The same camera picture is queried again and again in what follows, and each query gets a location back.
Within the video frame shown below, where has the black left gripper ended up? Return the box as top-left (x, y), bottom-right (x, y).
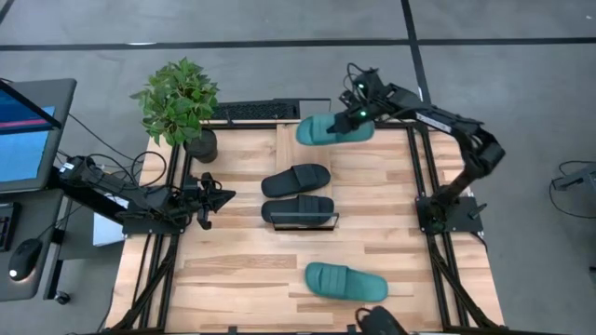
top-left (183, 171), bottom-right (237, 232)

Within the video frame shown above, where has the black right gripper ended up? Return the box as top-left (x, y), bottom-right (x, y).
top-left (325, 67), bottom-right (390, 135)

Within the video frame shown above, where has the teal rubber slide sandal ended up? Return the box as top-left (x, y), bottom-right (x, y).
top-left (305, 261), bottom-right (389, 303)
top-left (294, 113), bottom-right (376, 147)

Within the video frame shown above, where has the black rubber slide sandal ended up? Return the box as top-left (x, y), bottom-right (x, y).
top-left (260, 163), bottom-right (332, 199)
top-left (260, 194), bottom-right (336, 225)

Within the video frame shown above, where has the black plant pot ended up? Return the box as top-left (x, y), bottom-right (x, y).
top-left (183, 127), bottom-right (219, 165)

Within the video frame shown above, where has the green leafy plant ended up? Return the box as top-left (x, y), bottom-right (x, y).
top-left (129, 58), bottom-right (221, 148)

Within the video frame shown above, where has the black stand beam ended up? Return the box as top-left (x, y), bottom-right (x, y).
top-left (46, 166), bottom-right (127, 224)

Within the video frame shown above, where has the grey desk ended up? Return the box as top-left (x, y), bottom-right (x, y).
top-left (0, 188), bottom-right (66, 302)

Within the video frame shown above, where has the computer monitor with blue screen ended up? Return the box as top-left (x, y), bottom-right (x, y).
top-left (0, 77), bottom-right (78, 194)

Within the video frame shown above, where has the black rounded object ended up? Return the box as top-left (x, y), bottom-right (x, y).
top-left (356, 304), bottom-right (410, 335)

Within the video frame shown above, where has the black computer mouse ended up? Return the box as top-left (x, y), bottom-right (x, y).
top-left (7, 237), bottom-right (43, 283)

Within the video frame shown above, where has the black computer keyboard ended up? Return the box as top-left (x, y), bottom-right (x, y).
top-left (0, 202), bottom-right (20, 252)

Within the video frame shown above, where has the grey stand foot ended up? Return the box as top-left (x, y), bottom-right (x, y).
top-left (552, 163), bottom-right (596, 191)

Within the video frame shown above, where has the black frame wooden board shelf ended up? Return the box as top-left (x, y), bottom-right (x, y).
top-left (271, 97), bottom-right (340, 233)

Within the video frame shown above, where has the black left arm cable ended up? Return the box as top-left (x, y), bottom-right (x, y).
top-left (86, 151), bottom-right (169, 188)

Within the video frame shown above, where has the black aluminium table frame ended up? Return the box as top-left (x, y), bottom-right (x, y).
top-left (104, 118), bottom-right (507, 335)

